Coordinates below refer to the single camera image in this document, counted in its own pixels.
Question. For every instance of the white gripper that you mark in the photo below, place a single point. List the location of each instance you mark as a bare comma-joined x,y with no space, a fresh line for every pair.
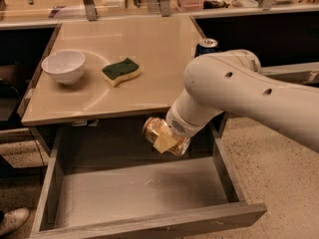
179,124

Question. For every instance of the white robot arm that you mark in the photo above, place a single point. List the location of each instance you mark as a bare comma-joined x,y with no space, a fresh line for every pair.
229,82

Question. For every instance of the grey counter cabinet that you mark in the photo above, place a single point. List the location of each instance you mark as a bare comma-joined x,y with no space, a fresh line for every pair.
160,46

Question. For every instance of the grey open drawer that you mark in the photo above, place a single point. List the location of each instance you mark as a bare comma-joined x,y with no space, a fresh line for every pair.
108,182

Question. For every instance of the blue Pepsi can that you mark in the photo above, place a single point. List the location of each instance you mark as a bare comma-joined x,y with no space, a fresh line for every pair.
206,46

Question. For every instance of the green yellow sponge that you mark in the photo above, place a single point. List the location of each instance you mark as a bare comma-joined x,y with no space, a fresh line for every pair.
117,73

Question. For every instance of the white bowl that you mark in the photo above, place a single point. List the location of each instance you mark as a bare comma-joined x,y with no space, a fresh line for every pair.
65,67

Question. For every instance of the white shoe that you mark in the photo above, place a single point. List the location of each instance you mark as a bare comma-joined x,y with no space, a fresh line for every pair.
13,220

